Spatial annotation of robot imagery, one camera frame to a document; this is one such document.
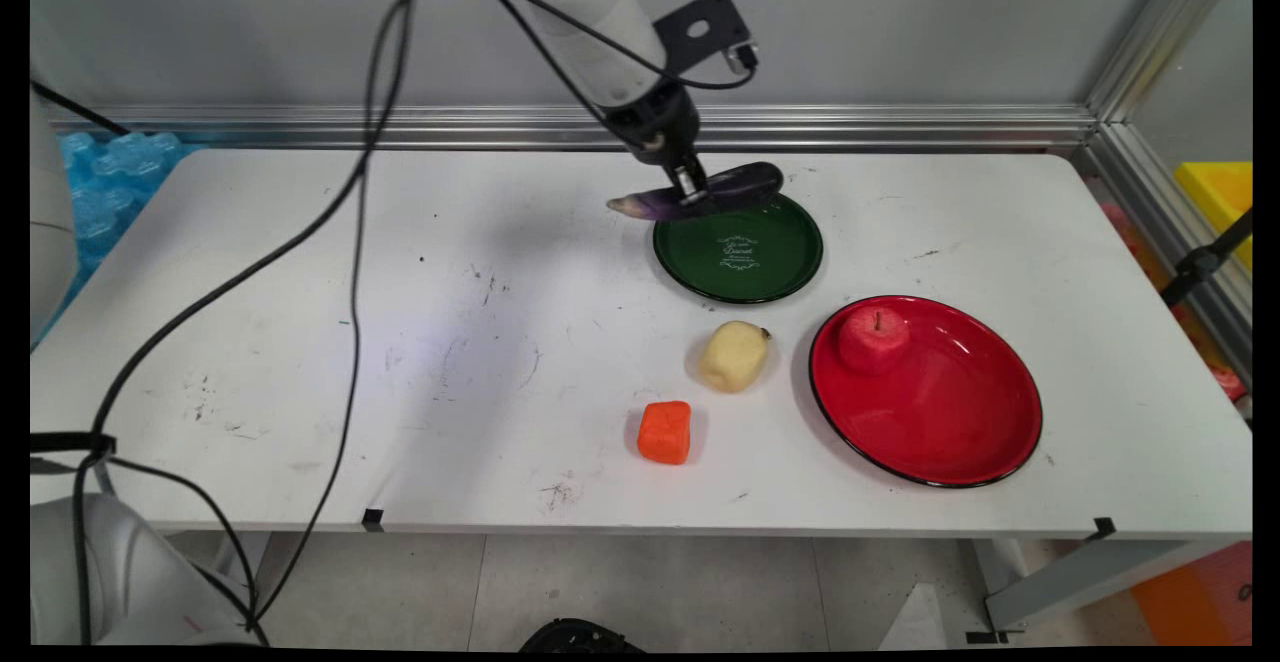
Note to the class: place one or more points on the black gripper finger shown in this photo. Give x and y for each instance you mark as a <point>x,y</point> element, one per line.
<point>692,185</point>

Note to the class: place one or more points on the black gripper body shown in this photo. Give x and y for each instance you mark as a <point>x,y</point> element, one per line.
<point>660,127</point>

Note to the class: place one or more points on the purple toy eggplant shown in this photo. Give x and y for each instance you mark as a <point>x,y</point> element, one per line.
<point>735,187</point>

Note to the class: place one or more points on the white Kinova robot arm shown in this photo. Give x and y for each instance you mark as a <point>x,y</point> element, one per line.
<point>590,22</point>

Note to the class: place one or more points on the dark green round plate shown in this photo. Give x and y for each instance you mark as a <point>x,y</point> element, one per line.
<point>740,257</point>

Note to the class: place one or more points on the pale yellow toy potato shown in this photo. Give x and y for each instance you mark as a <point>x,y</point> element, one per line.
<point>735,355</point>

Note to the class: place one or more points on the red toy apple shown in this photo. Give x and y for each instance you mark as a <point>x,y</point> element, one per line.
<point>874,337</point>

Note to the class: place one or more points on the orange toy carrot chunk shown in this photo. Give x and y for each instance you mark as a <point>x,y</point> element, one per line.
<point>665,432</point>

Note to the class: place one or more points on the red round plate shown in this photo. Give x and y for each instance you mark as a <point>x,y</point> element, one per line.
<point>950,412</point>

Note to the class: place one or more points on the black tape marker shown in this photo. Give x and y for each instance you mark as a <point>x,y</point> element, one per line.
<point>1103,528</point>
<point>373,518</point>

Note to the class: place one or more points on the black round floor object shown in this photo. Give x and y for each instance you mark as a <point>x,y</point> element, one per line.
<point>580,637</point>

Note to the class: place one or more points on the black clamp stand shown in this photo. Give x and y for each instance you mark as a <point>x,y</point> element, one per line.
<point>1200,262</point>

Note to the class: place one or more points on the yellow plastic bin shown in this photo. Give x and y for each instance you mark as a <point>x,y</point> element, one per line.
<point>1222,197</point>

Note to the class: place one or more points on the grey table leg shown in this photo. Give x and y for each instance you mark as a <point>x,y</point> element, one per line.
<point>1080,577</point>
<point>240,562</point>

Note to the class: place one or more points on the blue bubble foam sheet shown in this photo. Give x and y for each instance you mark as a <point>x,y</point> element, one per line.
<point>110,182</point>

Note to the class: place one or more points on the orange box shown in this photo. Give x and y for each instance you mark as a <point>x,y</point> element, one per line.
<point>1200,597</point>

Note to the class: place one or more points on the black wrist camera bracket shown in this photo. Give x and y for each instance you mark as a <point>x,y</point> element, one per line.
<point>705,27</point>

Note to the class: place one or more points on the horizontal aluminium frame rail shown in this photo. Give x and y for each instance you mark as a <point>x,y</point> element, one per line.
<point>850,127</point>

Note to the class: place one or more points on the side aluminium frame rail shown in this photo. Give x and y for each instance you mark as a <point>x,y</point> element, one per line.
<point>1170,232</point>

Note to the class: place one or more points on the upright aluminium frame post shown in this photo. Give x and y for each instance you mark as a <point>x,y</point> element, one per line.
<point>1150,32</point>

